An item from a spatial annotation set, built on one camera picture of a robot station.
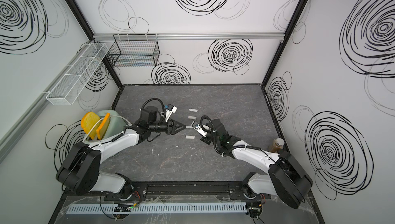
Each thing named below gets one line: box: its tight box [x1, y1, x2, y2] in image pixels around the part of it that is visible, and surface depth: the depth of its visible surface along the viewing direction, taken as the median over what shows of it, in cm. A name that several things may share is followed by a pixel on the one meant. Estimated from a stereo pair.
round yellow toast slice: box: [81, 111, 102, 141], surface depth 77 cm
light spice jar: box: [270, 137, 285, 154], surface depth 81 cm
